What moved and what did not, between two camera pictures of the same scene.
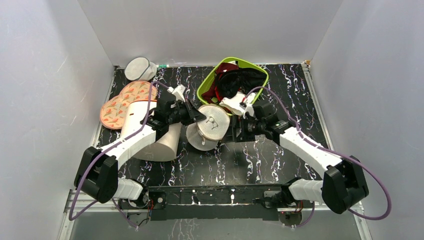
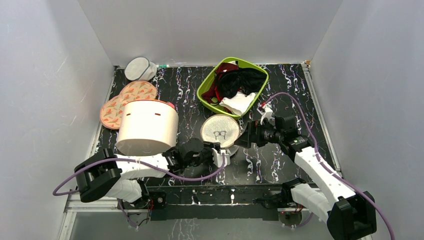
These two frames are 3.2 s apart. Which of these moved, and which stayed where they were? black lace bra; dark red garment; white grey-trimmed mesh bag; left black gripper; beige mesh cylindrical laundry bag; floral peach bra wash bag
Moved: beige mesh cylindrical laundry bag; left black gripper
Stayed: floral peach bra wash bag; black lace bra; dark red garment; white grey-trimmed mesh bag
